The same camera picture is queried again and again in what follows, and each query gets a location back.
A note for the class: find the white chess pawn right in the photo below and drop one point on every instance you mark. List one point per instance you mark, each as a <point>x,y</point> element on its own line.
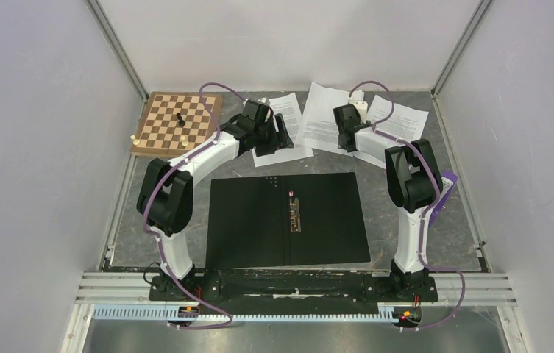
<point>184,141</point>

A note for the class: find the black chess pawn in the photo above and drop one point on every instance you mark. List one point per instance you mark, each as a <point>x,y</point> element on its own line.
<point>180,119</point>

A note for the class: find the light blue cable duct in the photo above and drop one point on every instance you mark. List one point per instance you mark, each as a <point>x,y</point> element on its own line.
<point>237,314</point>

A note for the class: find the aluminium frame rail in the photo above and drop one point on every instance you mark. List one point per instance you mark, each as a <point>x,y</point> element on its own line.
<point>124,296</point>

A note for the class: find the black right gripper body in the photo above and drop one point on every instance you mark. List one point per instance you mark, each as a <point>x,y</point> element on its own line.
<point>341,145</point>

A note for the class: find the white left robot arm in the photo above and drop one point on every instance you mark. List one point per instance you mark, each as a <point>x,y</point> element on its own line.
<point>166,198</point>

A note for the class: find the white chess pawn left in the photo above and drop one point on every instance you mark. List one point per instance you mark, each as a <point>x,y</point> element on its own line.
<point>134,140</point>

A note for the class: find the printed paper sheet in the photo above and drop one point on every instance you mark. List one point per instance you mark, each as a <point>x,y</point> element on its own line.
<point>318,128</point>
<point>404,123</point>
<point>288,106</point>

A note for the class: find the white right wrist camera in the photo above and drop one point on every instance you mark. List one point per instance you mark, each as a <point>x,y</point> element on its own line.
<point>361,108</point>

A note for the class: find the wooden chessboard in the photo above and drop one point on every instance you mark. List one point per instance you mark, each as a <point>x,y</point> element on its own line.
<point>173,124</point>

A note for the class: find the purple metronome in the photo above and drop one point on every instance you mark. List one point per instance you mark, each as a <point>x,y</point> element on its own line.
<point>449,180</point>

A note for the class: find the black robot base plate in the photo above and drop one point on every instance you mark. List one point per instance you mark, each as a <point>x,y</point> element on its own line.
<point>252,291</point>

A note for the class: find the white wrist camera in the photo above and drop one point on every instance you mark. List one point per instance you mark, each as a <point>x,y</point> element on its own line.
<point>361,108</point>
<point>264,101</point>

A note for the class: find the blue folder with black inside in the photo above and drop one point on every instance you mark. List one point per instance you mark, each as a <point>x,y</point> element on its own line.
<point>289,220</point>

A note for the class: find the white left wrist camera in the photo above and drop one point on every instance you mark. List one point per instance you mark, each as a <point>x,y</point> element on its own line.
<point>264,101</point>

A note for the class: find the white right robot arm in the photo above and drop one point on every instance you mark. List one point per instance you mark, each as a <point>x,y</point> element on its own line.
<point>414,186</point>

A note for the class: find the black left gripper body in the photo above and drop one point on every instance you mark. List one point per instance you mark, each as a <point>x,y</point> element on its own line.
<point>267,140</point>

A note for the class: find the white chess pawn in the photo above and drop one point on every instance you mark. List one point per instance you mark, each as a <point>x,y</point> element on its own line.
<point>184,141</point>
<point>134,140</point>

